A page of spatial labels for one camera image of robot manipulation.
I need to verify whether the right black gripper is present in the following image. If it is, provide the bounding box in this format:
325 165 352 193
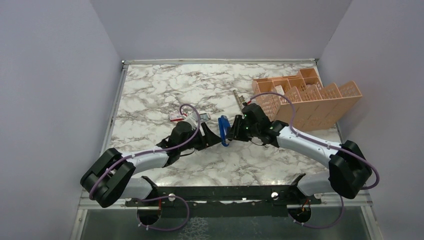
225 114 260 142

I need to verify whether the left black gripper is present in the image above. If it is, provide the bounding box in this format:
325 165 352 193
179 122 223 152

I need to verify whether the blue stapler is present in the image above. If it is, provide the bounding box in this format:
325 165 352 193
218 115 231 147

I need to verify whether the staple box tray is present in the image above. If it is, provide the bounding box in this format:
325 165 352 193
199 113 211 122

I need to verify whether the red white staple box sleeve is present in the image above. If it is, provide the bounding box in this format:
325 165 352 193
169 112 185 122

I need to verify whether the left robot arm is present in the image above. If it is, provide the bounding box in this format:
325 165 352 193
80 121 222 208

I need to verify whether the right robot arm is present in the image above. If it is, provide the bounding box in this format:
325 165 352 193
226 103 372 204

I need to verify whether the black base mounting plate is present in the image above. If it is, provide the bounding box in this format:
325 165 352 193
125 185 321 218

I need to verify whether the peach plastic desk organizer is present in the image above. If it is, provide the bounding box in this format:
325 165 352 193
252 68 362 132

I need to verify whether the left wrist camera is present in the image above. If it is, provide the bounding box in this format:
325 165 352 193
183 112 198 129

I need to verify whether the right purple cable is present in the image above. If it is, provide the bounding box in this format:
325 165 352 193
247 92 381 230

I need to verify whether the aluminium front frame rail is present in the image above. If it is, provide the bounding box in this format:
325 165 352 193
78 184 374 211

